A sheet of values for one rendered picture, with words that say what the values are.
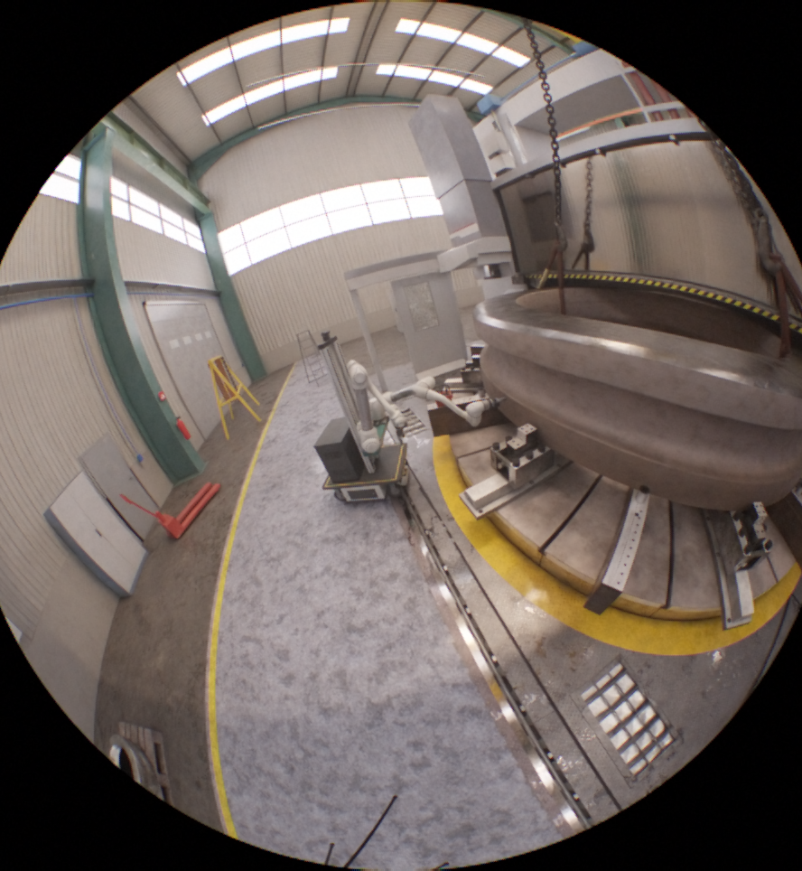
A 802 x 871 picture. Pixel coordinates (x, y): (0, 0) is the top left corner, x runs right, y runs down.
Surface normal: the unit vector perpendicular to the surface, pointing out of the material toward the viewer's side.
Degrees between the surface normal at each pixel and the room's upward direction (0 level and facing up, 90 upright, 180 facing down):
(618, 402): 90
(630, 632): 0
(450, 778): 0
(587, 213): 90
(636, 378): 90
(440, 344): 90
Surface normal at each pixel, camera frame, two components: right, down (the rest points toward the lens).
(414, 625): -0.26, -0.82
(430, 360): 0.29, 0.44
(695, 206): -0.91, 0.38
